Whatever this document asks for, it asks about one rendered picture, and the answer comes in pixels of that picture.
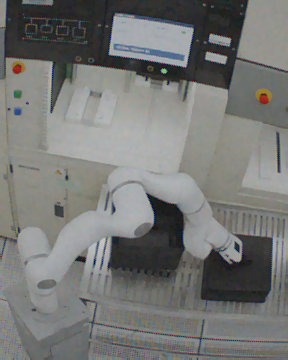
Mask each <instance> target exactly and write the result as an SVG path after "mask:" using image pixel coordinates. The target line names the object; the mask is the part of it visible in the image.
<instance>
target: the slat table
mask: <svg viewBox="0 0 288 360"><path fill-rule="evenodd" d="M108 194H109V192H108V188H107V184H103V183H102V187H101V195H100V199H99V203H98V207H97V212H100V213H103V214H105V215H111V212H110V208H111V201H112V200H111V197H110V194H109V199H108ZM107 200H108V203H107ZM208 204H209V206H210V207H211V210H212V212H213V217H214V219H215V220H216V221H217V212H219V224H220V225H221V226H222V224H223V220H224V213H226V214H225V229H226V230H227V232H228V229H229V227H230V215H232V221H231V231H229V233H233V234H239V235H241V234H245V235H251V236H254V235H253V229H254V222H255V218H257V220H256V234H255V235H256V236H261V237H265V235H266V220H267V219H268V228H267V237H271V228H272V220H273V237H272V239H273V257H272V260H273V266H272V283H271V286H272V290H271V292H270V294H268V296H267V297H268V304H267V312H266V315H264V310H265V302H264V303H261V311H260V315H257V314H258V308H259V302H257V303H255V309H254V314H255V315H253V314H252V306H253V302H250V303H249V307H248V314H249V315H248V314H245V312H246V303H247V302H243V303H242V312H241V314H240V313H239V308H240V302H236V307H235V309H234V313H232V312H233V302H232V301H229V306H228V313H226V306H227V302H226V301H223V304H222V305H221V312H219V309H220V301H216V304H215V308H214V312H212V309H213V300H212V301H209V303H208V309H207V311H208V312H207V311H204V310H205V307H206V300H202V302H201V310H200V311H198V306H199V298H200V296H201V288H202V286H201V285H202V278H203V265H204V260H201V262H200V265H198V260H197V259H196V258H194V257H193V264H190V262H191V260H192V256H191V255H190V253H189V252H188V251H187V259H186V263H184V254H185V247H184V251H183V253H182V256H181V259H180V262H179V265H178V268H177V276H176V282H173V279H174V272H175V269H171V270H170V274H169V277H168V282H166V279H167V273H168V270H163V271H162V277H161V281H160V280H158V279H159V273H160V270H156V269H155V272H154V278H153V279H152V273H153V269H148V272H147V278H144V273H145V269H140V272H139V277H136V273H137V268H133V271H132V276H129V273H130V268H125V271H124V275H123V274H121V272H122V268H118V267H117V273H114V272H115V267H111V266H110V270H109V272H107V268H108V263H109V259H110V256H109V250H110V237H108V241H107V244H106V250H104V242H105V238H104V239H102V240H100V241H98V242H96V243H95V244H93V245H92V246H89V250H88V254H87V258H86V261H85V262H86V265H85V269H84V273H83V275H84V276H83V279H82V282H81V286H82V287H81V290H80V293H79V298H80V299H81V301H82V302H83V303H84V304H85V306H86V307H87V302H91V303H97V304H102V305H107V306H112V307H117V308H122V309H127V310H132V311H142V312H148V313H152V314H163V315H167V316H177V317H187V318H197V319H207V320H216V321H217V320H220V321H230V322H231V321H234V322H238V321H239V322H247V323H249V322H251V323H255V322H256V323H272V324H274V323H277V324H279V323H281V324H284V323H285V324H288V316H287V315H288V274H286V262H287V244H288V233H287V232H288V214H284V213H276V212H271V211H267V210H266V211H262V210H257V209H253V208H249V209H248V208H243V207H238V206H233V205H229V204H228V205H223V204H219V203H213V202H208ZM236 215H239V217H238V225H237V232H235V230H236ZM242 216H245V222H244V226H243V233H241V232H242ZM248 217H250V218H251V223H250V228H249V234H247V231H248ZM261 219H262V234H261V235H260V223H261ZM278 221H279V229H278V236H279V237H276V236H277V222H278ZM283 222H284V239H283V237H282V227H283ZM277 242H278V253H277V264H276V268H277V272H275V273H274V269H275V258H276V247H277V244H276V243H277ZM97 244H98V246H97ZM282 244H284V245H283V265H282V273H280V270H281V251H282ZM96 249H97V256H96V260H97V261H96V265H95V269H92V268H93V264H94V260H95V252H96ZM103 254H105V258H104V261H103V266H102V260H103ZM101 267H102V269H101ZM183 267H185V273H184V275H183V284H181V283H180V280H181V278H182V271H183ZM190 268H191V269H192V274H191V283H190V284H188V277H189V269H190ZM197 269H199V272H198V282H197V285H195V276H196V272H197ZM92 274H93V275H94V276H93V280H92V284H91V291H90V293H88V290H89V286H90V285H89V283H90V279H91V275H92ZM98 275H99V276H101V278H100V282H99V289H98V293H97V295H95V290H96V286H97V278H98ZM106 277H108V279H107V280H108V283H107V287H106V291H105V295H104V296H105V297H103V288H104V284H105V279H106ZM274 277H276V281H275V290H274V292H273V285H274ZM280 277H281V278H282V281H281V290H280V292H279V279H280ZM113 278H115V279H116V280H115V284H114V288H113V297H112V298H110V293H111V285H112V280H113ZM286 278H287V283H286V284H287V289H286V292H285V291H284V287H285V279H286ZM121 280H123V281H122V290H121V294H120V299H117V295H118V291H119V286H120V282H121ZM128 281H131V282H130V287H129V291H128V296H127V300H128V301H127V300H125V296H126V295H125V292H126V287H127V282H128ZM135 283H137V292H136V297H135V302H132V298H133V293H134V288H135ZM143 283H145V288H144V293H143V299H142V303H143V304H142V303H138V302H139V300H140V295H141V289H142V284H143ZM150 285H152V289H151V295H150V304H147V301H148V297H149V291H150ZM157 286H160V290H159V296H158V302H157V305H153V304H155V297H156V292H157ZM165 287H167V291H166V297H165V303H164V306H165V307H163V306H161V305H162V299H163V292H164V288H165ZM172 287H173V288H175V291H174V296H173V298H172V305H171V307H168V306H170V300H171V293H172ZM179 289H182V291H181V299H180V305H179V307H178V308H179V309H178V308H177V302H178V294H179ZM186 290H189V292H188V300H187V308H186V309H183V308H184V303H185V295H186ZM194 290H196V292H195V301H194V309H195V310H193V309H191V304H192V296H193V294H194ZM272 297H274V304H273V312H272V315H271V311H270V310H271V302H272ZM278 297H280V298H279V299H280V304H279V311H278V315H279V316H278V315H277V302H278ZM284 298H285V300H286V302H285V309H284V316H282V313H283V301H284ZM189 309H190V310H189ZM222 312H223V313H222ZM270 315H271V316H270ZM275 315H276V316H275ZM89 342H92V343H97V344H103V345H108V346H112V347H117V348H122V349H132V350H136V351H141V352H151V353H160V354H165V355H169V354H170V355H175V356H178V355H179V356H184V357H185V356H188V357H198V358H201V357H202V358H211V359H213V358H216V359H229V360H230V359H233V360H236V359H237V360H261V359H263V360H266V359H267V360H288V357H286V356H285V357H282V356H281V357H278V356H277V357H274V356H273V357H271V356H269V357H267V356H265V357H262V356H260V357H259V356H255V357H254V356H251V357H250V356H238V355H237V356H233V355H231V356H229V355H216V354H215V355H212V354H203V353H202V354H198V353H189V352H186V353H184V352H180V351H178V352H175V351H171V350H169V351H165V350H160V349H151V348H141V347H137V346H132V345H122V344H117V343H113V342H108V341H103V340H98V339H94V338H89Z"/></svg>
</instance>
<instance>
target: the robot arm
mask: <svg viewBox="0 0 288 360"><path fill-rule="evenodd" d="M107 188H108V192H109V194H110V197H111V200H112V202H113V205H114V207H115V212H114V213H113V214H112V215H105V214H103V213H100V212H97V211H87V212H85V213H83V214H81V215H80V216H79V215H78V216H77V217H75V218H74V219H73V220H72V221H70V222H69V223H68V224H66V225H65V226H64V227H63V229H62V230H61V232H60V233H59V235H58V237H57V239H56V240H57V241H56V243H55V246H54V247H53V248H54V249H53V250H52V247H51V245H50V242H49V239H48V237H47V235H46V234H45V233H44V232H43V231H42V230H40V229H39V228H35V227H34V226H31V227H28V228H25V229H23V230H21V232H20V234H18V235H19V237H18V240H17V243H18V250H19V255H20V259H21V263H22V265H23V268H24V272H25V277H26V282H27V284H28V288H27V291H25V293H24V296H23V297H24V298H23V303H24V306H25V308H26V310H27V312H28V313H29V315H31V316H32V317H33V318H35V319H38V320H40V321H43V322H54V321H58V320H60V319H61V318H63V316H65V314H66V312H67V311H68V301H67V297H66V296H65V294H64V293H63V292H62V291H61V290H60V289H59V288H58V284H59V282H60V281H61V280H63V277H64V276H65V275H66V272H67V271H68V270H69V268H70V266H71V264H72V263H73V262H74V261H75V258H76V257H78V256H79V255H80V254H81V252H83V251H84V250H85V249H87V248H88V247H89V246H92V245H93V244H95V243H96V242H98V241H100V240H102V239H104V238H106V237H110V236H122V237H127V238H136V237H139V236H144V235H145V234H147V233H148V232H149V231H150V229H151V228H152V226H153V223H154V214H153V211H152V208H151V205H150V203H149V200H148V198H147V195H146V193H147V194H150V195H152V196H154V197H156V198H158V199H160V200H162V201H165V202H167V203H170V204H176V205H177V206H178V207H179V208H180V209H179V210H180V211H181V212H182V213H183V215H184V216H185V217H186V219H187V220H186V224H185V228H184V234H183V241H184V244H185V245H184V247H185V249H186V250H187V251H188V252H189V253H190V255H191V256H192V257H194V258H196V259H197V260H204V259H205V258H206V257H207V255H208V254H209V252H210V250H212V248H213V249H215V250H216V251H218V252H219V253H220V254H221V255H222V256H223V258H224V259H225V260H226V261H228V263H231V264H232V263H233V265H234V266H238V264H239V263H240V264H244V263H247V260H245V259H244V258H243V257H246V258H247V256H246V255H244V253H243V251H242V250H241V246H242V242H241V241H240V240H239V238H238V237H235V236H233V234H231V233H229V232H227V230H226V229H225V228H224V227H223V226H221V225H220V224H219V223H218V222H217V221H216V220H215V219H214V217H213V216H212V210H211V207H210V206H209V204H208V202H207V201H206V200H207V199H206V197H205V195H204V194H203V193H202V192H201V190H200V188H199V187H198V185H197V184H196V182H195V181H194V179H193V178H192V177H191V176H190V175H189V174H186V173H173V174H156V173H151V172H148V171H146V170H143V169H141V168H138V167H134V166H121V167H118V168H116V169H114V170H113V171H112V172H111V173H110V174H109V176H108V179H107Z"/></svg>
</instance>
